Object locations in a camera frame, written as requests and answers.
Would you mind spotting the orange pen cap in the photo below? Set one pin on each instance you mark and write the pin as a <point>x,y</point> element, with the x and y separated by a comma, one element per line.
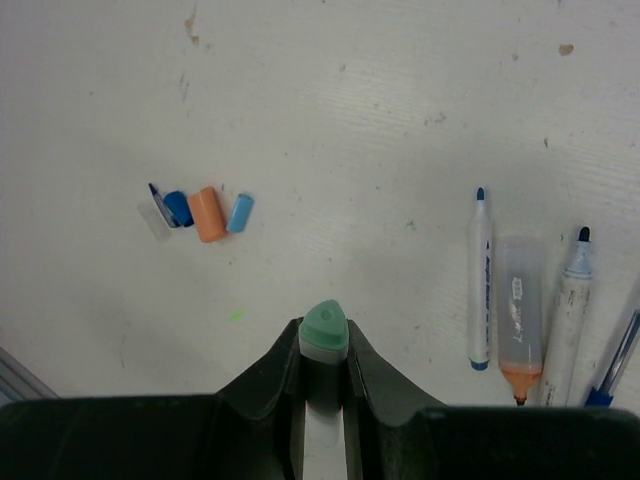
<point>207,215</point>

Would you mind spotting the dark blue pen cap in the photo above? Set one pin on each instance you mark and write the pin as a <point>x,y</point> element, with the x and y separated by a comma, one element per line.
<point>177,204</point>

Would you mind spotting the aluminium mounting rail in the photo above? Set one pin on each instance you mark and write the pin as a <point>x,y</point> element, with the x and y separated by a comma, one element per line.
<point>18,383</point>

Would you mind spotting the dark blue capped marker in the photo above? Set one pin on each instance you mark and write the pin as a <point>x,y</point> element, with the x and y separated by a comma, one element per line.
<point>567,322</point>

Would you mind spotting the dark blue ballpoint pen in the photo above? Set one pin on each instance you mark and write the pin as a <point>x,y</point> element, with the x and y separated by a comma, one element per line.
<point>619,353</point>

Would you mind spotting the light blue pen cap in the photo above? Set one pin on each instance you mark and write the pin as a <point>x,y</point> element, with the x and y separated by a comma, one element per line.
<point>240,213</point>

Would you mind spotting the clear pen cap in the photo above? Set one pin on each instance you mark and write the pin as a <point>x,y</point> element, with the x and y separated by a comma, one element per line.
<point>154,221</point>

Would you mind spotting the light blue capped marker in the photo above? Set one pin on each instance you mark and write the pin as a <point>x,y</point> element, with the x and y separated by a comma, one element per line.
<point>480,241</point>

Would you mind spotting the orange capped marker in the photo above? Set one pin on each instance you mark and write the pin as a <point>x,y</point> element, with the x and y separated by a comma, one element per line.
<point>520,265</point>

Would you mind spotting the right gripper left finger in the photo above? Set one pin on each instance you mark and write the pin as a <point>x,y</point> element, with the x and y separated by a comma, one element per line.
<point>261,416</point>

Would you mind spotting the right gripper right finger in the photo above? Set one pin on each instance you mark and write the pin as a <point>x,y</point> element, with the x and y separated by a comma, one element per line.
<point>386,432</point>

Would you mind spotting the green capped marker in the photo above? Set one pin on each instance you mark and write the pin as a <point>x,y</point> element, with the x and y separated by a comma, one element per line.
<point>324,344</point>

